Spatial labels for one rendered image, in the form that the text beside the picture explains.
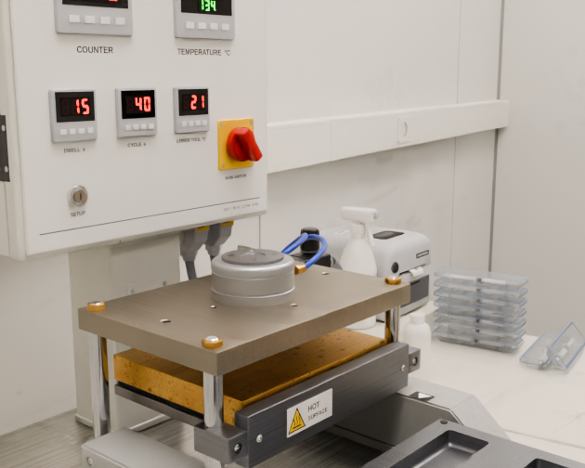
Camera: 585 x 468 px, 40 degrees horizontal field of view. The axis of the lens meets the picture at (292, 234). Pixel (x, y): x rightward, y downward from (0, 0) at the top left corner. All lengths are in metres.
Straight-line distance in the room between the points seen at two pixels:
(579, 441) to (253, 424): 0.81
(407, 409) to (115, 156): 0.38
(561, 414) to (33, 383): 0.86
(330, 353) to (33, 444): 0.34
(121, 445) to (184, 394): 0.07
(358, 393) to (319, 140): 1.15
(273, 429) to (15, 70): 0.37
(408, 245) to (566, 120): 1.50
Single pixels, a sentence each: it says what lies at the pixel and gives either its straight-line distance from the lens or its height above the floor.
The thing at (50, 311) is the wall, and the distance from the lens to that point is 1.32.
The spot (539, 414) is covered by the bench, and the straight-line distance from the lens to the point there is 1.46.
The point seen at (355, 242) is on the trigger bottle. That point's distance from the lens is 1.66.
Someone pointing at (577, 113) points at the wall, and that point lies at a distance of 3.15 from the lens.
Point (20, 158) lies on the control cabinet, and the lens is 0.75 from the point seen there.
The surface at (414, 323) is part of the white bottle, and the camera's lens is 1.46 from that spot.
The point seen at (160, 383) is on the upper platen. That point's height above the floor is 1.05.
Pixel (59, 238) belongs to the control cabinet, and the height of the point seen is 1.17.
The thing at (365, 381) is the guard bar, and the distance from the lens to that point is 0.77.
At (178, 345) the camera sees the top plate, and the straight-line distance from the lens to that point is 0.66.
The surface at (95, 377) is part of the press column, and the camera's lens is 0.76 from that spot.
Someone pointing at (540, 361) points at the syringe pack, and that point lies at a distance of 1.64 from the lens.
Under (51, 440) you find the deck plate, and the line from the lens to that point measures 0.94.
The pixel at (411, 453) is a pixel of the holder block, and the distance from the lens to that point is 0.74.
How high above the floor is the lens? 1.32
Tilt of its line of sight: 11 degrees down
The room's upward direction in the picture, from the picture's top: straight up
